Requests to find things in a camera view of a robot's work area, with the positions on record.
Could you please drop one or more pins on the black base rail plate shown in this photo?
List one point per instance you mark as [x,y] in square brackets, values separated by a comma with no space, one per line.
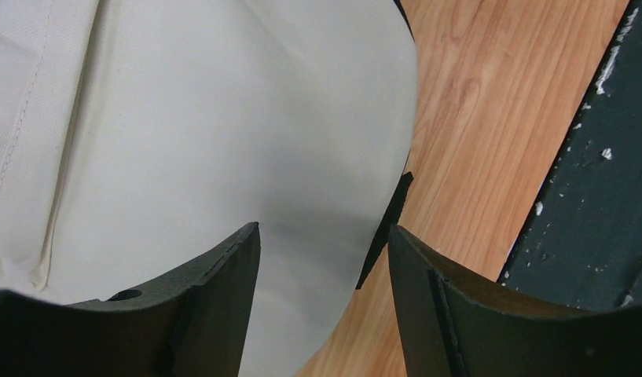
[581,245]

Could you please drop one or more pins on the cream canvas backpack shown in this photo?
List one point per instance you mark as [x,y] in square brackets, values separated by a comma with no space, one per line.
[136,135]

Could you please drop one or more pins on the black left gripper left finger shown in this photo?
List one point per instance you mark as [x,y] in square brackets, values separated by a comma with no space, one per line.
[189,321]

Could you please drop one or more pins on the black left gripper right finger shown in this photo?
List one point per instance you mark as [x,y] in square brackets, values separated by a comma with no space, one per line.
[455,322]

